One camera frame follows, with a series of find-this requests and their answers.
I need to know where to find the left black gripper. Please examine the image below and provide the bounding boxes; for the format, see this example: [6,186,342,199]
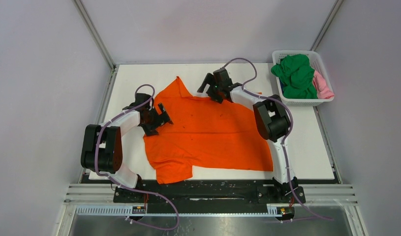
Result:
[141,103,172,136]

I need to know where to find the orange t shirt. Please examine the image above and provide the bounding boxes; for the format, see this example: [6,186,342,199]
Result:
[144,77,274,184]

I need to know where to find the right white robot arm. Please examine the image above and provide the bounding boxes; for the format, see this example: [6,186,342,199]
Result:
[197,68,298,203]

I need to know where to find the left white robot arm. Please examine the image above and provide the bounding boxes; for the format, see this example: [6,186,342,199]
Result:
[80,93,173,202]

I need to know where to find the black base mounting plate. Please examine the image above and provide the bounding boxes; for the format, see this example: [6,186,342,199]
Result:
[113,179,306,213]

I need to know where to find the green t shirt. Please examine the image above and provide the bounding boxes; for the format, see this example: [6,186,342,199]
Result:
[271,54,317,99]

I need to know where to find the white plastic basket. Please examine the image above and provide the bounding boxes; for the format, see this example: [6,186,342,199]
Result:
[272,50,334,107]

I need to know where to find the pink t shirt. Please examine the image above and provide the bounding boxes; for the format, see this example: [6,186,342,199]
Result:
[312,70,335,99]

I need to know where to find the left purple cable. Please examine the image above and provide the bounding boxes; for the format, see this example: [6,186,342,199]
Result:
[93,84,181,232]

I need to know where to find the white slotted cable duct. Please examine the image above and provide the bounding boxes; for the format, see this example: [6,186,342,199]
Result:
[75,205,283,217]

